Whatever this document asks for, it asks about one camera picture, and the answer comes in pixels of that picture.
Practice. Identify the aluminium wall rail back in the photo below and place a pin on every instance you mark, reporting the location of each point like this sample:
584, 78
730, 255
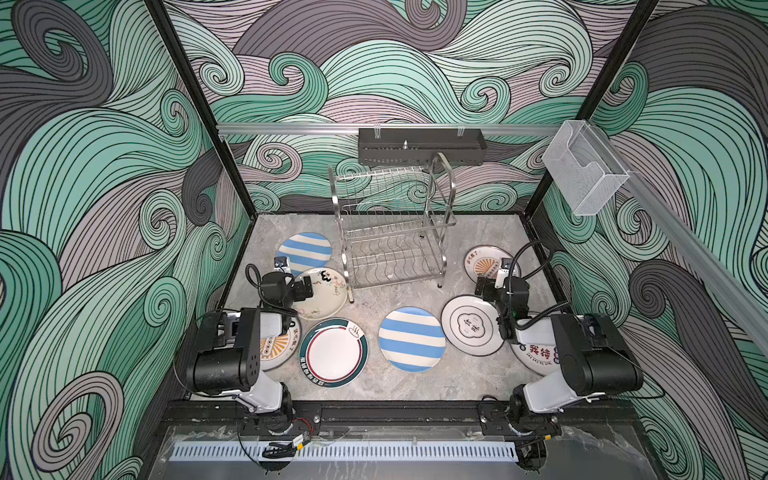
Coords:
305, 128

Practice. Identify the white plate red characters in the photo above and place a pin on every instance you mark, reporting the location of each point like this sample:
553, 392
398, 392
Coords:
538, 353

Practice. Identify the clear acrylic wall box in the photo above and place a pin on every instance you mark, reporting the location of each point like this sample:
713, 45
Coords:
584, 166

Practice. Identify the black perforated wall shelf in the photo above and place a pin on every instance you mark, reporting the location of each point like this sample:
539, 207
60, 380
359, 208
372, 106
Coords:
399, 147

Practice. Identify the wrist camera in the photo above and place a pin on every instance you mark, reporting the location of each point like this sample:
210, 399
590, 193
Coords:
281, 263
505, 269

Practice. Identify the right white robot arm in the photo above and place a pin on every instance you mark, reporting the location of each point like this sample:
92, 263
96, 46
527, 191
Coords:
594, 360

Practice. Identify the green rimmed white plate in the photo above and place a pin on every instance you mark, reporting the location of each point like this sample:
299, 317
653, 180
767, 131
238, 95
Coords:
333, 353

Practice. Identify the blue striped plate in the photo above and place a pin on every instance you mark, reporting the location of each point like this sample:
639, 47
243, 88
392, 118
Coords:
305, 251
412, 339

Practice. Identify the steel wire dish rack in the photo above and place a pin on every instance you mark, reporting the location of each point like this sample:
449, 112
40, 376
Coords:
393, 223

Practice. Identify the orange sun plate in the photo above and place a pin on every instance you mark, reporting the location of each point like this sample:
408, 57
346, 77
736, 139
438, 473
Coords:
484, 261
275, 351

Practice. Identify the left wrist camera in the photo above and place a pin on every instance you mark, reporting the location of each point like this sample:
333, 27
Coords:
281, 263

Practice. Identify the aluminium wall rail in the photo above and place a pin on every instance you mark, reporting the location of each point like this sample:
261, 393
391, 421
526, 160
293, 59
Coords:
305, 128
658, 187

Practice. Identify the aluminium wall rail right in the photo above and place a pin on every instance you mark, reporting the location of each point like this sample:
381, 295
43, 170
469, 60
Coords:
658, 187

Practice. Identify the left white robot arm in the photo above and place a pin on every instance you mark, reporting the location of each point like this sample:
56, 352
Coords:
226, 358

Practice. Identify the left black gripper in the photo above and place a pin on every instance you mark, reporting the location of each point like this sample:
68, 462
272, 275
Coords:
302, 288

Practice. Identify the white plate cloud emblem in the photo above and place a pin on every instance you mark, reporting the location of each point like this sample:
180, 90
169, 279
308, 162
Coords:
471, 325

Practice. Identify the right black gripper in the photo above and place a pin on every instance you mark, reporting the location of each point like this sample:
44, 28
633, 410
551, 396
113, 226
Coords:
487, 288

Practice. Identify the white slotted cable duct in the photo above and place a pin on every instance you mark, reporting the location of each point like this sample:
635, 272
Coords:
397, 451

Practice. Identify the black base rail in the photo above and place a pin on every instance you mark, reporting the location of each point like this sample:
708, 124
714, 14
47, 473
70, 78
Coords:
497, 414

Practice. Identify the white plate black squiggle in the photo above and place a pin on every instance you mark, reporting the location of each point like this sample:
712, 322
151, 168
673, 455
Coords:
321, 293

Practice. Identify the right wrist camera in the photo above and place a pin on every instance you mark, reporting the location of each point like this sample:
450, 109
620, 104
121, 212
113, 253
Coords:
505, 269

